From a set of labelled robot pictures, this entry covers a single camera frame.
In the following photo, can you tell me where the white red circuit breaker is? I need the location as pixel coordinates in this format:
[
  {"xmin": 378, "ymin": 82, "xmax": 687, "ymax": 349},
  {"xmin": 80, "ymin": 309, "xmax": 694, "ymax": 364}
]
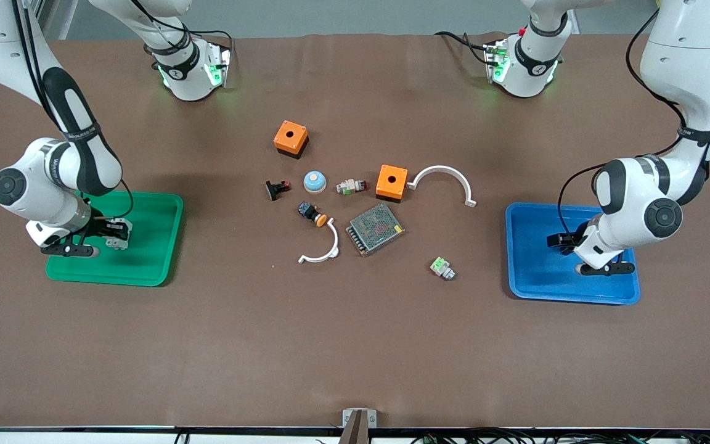
[{"xmin": 105, "ymin": 221, "xmax": 135, "ymax": 251}]

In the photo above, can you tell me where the green plastic tray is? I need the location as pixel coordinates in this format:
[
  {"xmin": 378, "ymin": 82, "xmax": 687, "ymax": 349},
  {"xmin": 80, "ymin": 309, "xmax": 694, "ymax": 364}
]
[{"xmin": 45, "ymin": 189, "xmax": 184, "ymax": 287}]

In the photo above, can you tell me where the blue plastic tray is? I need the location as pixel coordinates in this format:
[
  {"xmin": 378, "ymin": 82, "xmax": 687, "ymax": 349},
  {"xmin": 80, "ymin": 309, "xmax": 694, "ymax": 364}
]
[{"xmin": 505, "ymin": 202, "xmax": 641, "ymax": 305}]

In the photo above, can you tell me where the orange black button box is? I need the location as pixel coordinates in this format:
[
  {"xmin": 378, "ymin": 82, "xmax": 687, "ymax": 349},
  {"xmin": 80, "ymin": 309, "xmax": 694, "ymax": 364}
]
[
  {"xmin": 375, "ymin": 164, "xmax": 409, "ymax": 203},
  {"xmin": 273, "ymin": 120, "xmax": 310, "ymax": 160}
]

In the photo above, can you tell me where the metal mesh power supply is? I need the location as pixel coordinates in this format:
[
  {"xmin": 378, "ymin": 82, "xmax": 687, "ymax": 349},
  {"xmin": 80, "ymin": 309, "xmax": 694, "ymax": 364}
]
[{"xmin": 346, "ymin": 203, "xmax": 406, "ymax": 257}]

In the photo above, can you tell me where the black orange push button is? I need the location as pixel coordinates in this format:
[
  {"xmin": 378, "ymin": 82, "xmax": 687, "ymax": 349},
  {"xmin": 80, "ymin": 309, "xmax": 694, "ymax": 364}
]
[{"xmin": 297, "ymin": 202, "xmax": 328, "ymax": 228}]

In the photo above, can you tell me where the large white arc bracket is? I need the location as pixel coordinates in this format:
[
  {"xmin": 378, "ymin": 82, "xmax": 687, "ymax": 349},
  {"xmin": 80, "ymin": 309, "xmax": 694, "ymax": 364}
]
[{"xmin": 407, "ymin": 165, "xmax": 477, "ymax": 208}]

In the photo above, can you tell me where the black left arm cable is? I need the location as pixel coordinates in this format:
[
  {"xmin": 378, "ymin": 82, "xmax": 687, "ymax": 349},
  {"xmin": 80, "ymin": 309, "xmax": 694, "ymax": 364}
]
[{"xmin": 557, "ymin": 7, "xmax": 690, "ymax": 244}]

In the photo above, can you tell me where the small white arc bracket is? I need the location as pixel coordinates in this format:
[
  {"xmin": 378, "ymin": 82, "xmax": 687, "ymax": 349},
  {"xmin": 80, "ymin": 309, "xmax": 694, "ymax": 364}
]
[{"xmin": 298, "ymin": 220, "xmax": 340, "ymax": 265}]

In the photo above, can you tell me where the black right base cable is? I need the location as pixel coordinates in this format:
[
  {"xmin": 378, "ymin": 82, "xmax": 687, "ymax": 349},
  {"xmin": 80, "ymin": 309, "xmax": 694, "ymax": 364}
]
[{"xmin": 130, "ymin": 0, "xmax": 235, "ymax": 65}]

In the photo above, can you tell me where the black base cable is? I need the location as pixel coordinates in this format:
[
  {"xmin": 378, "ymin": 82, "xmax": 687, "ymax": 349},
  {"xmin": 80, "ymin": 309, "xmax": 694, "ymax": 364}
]
[
  {"xmin": 130, "ymin": 0, "xmax": 235, "ymax": 65},
  {"xmin": 434, "ymin": 31, "xmax": 492, "ymax": 66}
]

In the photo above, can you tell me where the black left base cable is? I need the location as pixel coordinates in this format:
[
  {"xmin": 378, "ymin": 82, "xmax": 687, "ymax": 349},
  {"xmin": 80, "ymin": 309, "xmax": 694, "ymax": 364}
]
[{"xmin": 434, "ymin": 31, "xmax": 492, "ymax": 66}]

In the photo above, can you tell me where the grey metal table bracket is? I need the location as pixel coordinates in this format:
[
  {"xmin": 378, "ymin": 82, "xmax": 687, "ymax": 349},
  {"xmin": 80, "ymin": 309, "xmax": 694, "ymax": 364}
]
[{"xmin": 341, "ymin": 408, "xmax": 378, "ymax": 427}]

